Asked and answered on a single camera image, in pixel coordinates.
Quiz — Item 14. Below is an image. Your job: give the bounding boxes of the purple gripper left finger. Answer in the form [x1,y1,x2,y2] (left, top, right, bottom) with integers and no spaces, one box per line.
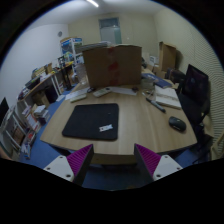
[44,144,94,186]

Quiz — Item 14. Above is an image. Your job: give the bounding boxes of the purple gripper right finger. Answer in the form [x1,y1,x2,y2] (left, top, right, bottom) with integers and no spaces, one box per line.
[134,144,182,182]

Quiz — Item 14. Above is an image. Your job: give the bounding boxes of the black computer mouse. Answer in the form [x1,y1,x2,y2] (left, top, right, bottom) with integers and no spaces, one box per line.
[169,116,186,132]

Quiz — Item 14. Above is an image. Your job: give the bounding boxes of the black mouse pad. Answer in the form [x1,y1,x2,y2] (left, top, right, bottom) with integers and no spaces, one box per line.
[62,103,119,140]

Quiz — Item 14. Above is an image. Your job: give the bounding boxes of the white label sticker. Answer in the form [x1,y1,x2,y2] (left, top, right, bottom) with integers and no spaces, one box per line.
[99,124,113,132]

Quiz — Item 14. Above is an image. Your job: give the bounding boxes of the black marker pen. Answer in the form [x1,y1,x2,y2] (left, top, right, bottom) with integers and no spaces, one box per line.
[146,98,166,113]

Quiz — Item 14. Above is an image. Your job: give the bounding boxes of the white keyboard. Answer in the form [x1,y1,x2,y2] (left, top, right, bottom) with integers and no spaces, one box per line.
[70,94,87,103]

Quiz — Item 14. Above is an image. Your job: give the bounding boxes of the open white notebook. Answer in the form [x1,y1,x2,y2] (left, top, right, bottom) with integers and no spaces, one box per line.
[155,86,181,109]

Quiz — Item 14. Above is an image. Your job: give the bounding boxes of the wooden side desk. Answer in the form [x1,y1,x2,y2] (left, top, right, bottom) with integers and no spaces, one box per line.
[17,62,72,105]

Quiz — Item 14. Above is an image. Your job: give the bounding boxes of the white paper sheet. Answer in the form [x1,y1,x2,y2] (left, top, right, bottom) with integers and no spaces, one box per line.
[111,87,137,96]

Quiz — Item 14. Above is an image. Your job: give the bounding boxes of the black office chair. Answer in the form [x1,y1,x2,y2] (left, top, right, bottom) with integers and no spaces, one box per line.
[177,63,214,164]

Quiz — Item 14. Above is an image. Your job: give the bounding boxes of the white remote control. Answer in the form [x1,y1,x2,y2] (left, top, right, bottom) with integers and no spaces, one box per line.
[93,87,111,98]

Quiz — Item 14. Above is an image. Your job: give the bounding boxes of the blue book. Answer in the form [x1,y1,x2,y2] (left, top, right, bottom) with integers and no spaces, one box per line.
[142,73,172,88]

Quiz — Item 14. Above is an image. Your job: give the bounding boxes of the large cardboard box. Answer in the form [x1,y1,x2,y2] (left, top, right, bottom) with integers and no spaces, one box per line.
[83,45,142,88]

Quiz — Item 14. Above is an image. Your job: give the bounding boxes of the folded cardboard box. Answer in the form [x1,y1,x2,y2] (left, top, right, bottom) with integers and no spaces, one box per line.
[159,41,176,71]

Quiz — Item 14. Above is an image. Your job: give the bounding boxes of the colourful printed box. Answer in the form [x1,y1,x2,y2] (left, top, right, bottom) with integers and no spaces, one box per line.
[60,37,83,64]

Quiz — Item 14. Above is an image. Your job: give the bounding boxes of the ceiling light strip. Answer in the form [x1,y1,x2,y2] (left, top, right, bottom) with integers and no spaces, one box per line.
[86,0,99,8]

